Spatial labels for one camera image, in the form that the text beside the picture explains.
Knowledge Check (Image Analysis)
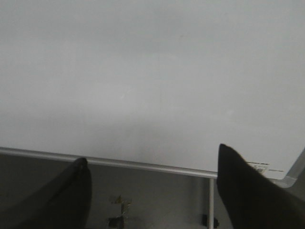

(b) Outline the torn tape on floor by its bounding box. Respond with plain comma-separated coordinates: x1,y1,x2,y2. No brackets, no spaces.
107,195,132,229

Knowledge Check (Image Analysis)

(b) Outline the grey metal whiteboard stand leg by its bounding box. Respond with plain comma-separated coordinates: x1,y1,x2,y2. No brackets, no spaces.
207,179,214,229

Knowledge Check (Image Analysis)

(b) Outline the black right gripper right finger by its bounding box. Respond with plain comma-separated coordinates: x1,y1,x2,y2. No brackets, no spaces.
216,144,305,229

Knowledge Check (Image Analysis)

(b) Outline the black caster wheel base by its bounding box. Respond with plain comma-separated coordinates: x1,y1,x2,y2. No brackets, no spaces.
201,214,220,227

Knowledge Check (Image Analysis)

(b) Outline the white whiteboard with aluminium frame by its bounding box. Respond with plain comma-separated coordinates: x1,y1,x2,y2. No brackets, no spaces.
0,0,305,187

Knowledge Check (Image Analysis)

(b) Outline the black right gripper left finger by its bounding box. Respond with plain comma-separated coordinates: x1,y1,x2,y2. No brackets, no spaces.
0,158,92,229

